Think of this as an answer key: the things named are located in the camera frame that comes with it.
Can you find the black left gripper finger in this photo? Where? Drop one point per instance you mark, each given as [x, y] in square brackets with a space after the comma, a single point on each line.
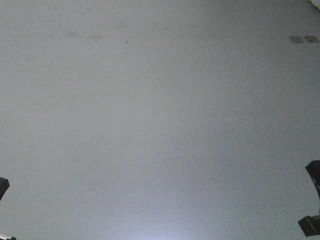
[4, 185]

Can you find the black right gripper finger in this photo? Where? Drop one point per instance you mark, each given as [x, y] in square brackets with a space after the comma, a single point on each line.
[310, 225]
[313, 169]

